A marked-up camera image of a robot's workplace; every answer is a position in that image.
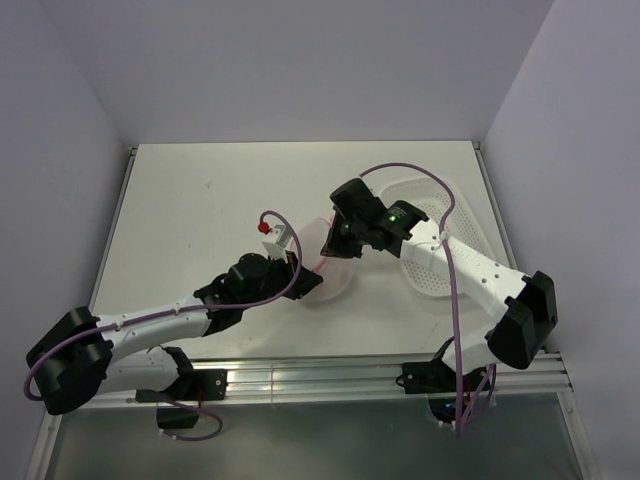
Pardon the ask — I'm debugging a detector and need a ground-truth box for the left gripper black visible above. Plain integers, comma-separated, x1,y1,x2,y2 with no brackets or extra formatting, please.
240,249,322,310

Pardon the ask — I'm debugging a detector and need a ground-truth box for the white mesh laundry bag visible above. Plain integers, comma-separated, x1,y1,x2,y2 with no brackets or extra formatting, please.
298,218,356,304

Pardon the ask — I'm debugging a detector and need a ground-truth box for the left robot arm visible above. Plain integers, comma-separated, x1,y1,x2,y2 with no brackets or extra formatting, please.
23,251,323,415

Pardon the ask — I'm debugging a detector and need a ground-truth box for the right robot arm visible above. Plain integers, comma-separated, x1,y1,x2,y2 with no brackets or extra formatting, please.
322,178,558,390

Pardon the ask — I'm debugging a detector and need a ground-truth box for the white perforated plastic basket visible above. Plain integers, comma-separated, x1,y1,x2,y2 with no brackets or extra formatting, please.
377,174,496,300

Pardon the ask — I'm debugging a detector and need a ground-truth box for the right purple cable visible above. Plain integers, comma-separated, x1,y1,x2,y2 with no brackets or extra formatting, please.
358,160,499,440

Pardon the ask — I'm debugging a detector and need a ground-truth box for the aluminium rail frame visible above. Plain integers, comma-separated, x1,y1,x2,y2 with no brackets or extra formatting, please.
49,352,574,406

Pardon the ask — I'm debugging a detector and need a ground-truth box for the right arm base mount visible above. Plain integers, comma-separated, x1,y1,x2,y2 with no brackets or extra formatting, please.
395,337,496,428

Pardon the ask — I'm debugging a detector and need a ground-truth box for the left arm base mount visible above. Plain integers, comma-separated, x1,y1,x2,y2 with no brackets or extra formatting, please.
135,346,228,442

